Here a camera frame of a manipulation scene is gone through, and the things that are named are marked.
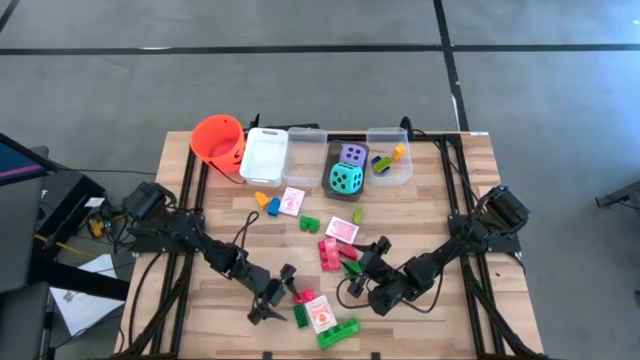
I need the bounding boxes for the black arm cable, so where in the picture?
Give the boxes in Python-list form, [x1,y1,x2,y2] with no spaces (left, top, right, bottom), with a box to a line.
[335,269,446,315]
[232,209,261,249]

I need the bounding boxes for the card deck red patterned back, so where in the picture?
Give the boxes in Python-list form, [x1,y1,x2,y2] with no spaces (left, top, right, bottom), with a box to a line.
[324,215,361,246]

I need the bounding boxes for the orange smiley face bucket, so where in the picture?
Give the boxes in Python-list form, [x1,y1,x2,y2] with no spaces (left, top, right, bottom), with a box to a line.
[190,114,247,185]

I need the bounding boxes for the large red brick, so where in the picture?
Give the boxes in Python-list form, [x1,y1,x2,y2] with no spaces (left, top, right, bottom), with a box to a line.
[317,237,342,273]

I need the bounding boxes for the card deck orange face print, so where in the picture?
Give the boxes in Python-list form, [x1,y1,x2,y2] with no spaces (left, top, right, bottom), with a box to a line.
[303,294,339,335]

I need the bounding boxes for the blue brick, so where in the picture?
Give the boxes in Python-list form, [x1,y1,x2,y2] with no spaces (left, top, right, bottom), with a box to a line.
[370,155,392,176]

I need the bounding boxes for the yellow cable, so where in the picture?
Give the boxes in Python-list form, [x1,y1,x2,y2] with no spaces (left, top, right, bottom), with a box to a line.
[33,233,99,260]

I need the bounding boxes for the card deck pink face print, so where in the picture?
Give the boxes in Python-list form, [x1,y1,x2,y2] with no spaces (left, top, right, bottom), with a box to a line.
[278,186,307,217]

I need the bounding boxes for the white plastic bin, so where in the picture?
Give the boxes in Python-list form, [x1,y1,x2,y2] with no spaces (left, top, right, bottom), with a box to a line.
[238,127,290,188]

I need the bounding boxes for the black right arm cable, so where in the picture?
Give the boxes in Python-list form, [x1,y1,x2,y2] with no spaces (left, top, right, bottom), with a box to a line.
[335,269,446,315]

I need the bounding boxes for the purple foam die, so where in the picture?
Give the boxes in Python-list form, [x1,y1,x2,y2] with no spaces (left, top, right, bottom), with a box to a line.
[339,143,369,169]

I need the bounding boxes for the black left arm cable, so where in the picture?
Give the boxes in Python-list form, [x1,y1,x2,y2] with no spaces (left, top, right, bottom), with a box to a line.
[232,209,261,249]

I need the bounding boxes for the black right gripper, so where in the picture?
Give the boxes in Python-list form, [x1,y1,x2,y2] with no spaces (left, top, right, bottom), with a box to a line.
[347,235,416,317]

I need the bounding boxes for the long green brick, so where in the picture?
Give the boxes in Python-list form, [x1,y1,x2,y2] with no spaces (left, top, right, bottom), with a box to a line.
[316,316,362,351]

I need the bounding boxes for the dark grey plastic bin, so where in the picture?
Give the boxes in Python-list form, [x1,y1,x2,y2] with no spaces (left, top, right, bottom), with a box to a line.
[321,139,371,203]

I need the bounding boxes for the clear plastic bin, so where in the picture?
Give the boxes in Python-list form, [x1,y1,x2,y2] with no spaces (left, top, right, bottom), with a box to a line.
[284,126,329,189]
[365,126,414,188]

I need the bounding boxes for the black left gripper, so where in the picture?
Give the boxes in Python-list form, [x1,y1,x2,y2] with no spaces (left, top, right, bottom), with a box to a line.
[248,263,301,326]

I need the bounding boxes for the small red brick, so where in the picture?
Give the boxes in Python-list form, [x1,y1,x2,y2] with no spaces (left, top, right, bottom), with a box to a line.
[291,288,317,306]

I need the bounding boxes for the grey cabinet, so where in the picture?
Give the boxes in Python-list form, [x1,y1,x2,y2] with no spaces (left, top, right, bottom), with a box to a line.
[0,174,54,360]

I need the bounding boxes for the white paper sheet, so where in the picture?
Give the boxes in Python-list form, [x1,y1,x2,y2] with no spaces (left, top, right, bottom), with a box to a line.
[49,253,127,337]

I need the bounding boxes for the black stand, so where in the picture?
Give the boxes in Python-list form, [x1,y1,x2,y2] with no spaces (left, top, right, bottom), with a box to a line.
[27,169,132,302]

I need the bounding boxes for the teal foam die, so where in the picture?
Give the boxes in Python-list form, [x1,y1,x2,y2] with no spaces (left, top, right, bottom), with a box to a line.
[328,161,365,195]

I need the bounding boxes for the black framed monitor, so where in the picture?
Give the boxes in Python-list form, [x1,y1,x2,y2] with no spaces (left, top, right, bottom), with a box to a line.
[0,132,59,187]

